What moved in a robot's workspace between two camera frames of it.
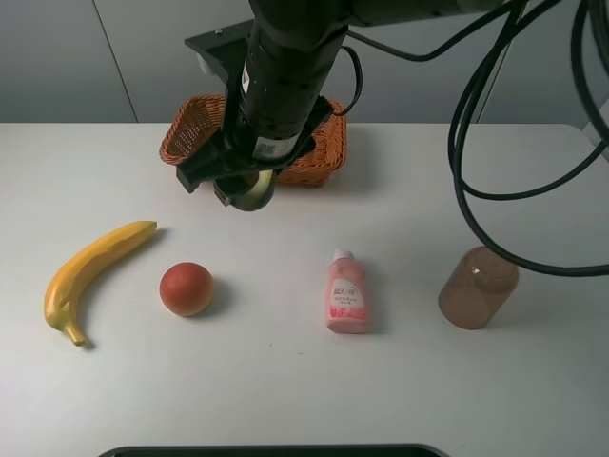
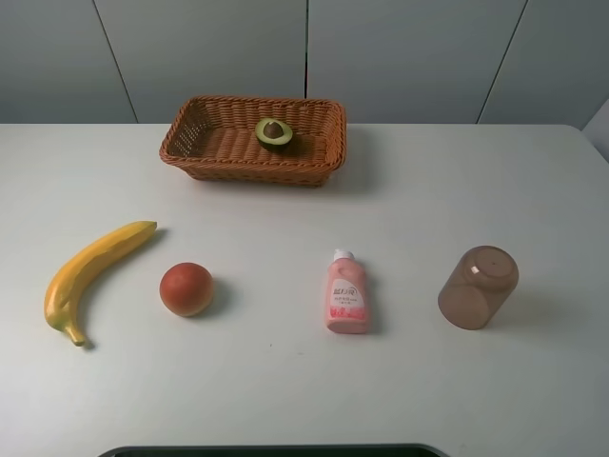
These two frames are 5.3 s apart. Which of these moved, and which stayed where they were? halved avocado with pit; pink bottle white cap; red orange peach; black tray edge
Moved: halved avocado with pit
Stayed: pink bottle white cap; red orange peach; black tray edge
